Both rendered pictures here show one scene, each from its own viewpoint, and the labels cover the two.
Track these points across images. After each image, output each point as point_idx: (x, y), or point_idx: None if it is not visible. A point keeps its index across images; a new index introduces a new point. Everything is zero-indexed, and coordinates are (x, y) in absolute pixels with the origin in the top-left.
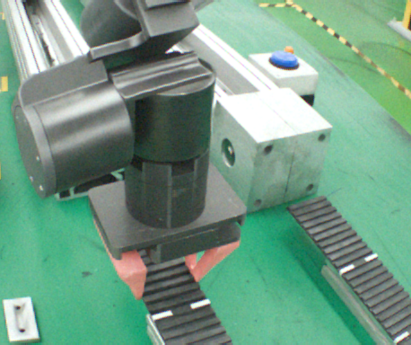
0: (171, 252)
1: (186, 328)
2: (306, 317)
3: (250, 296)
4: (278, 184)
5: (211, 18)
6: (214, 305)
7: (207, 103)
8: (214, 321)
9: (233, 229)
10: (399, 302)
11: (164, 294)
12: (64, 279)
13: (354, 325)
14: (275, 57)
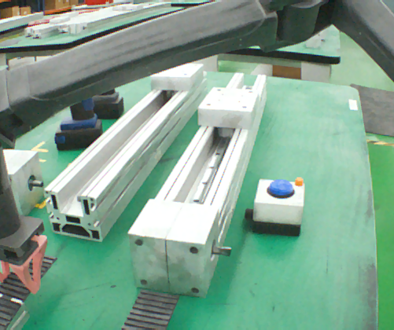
0: None
1: None
2: None
3: (73, 328)
4: (159, 275)
5: (309, 148)
6: (50, 318)
7: None
8: (10, 312)
9: (20, 258)
10: None
11: (10, 287)
12: (9, 267)
13: None
14: (270, 185)
